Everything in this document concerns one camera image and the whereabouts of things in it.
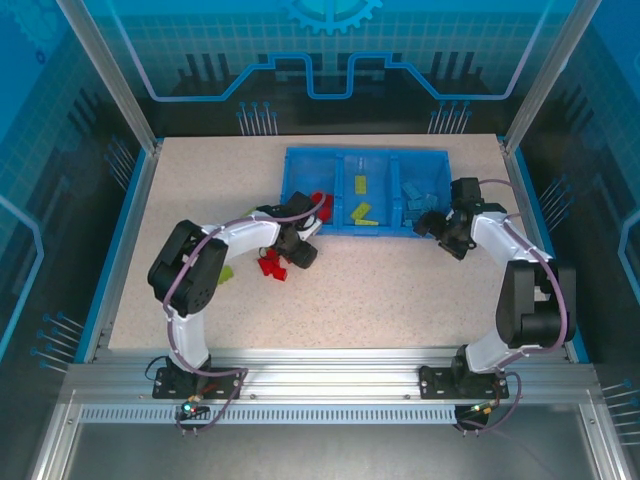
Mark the side frame rail blue trim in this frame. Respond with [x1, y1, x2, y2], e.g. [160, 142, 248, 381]
[73, 139, 165, 364]
[499, 134, 594, 364]

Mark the slotted grey cable duct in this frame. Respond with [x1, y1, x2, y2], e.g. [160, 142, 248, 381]
[77, 405, 461, 426]

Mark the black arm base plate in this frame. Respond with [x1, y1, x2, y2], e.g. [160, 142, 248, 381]
[418, 364, 511, 400]
[152, 367, 244, 400]

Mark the blue three-compartment plastic bin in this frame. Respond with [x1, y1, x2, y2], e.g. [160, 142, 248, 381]
[278, 145, 452, 242]

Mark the grey metal tray panel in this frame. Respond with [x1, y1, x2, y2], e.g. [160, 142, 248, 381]
[29, 389, 631, 480]

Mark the aluminium frame post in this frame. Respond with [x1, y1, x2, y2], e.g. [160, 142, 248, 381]
[501, 0, 605, 156]
[55, 0, 165, 156]

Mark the wide aluminium mounting rail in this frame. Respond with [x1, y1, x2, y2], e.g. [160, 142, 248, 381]
[64, 347, 601, 401]

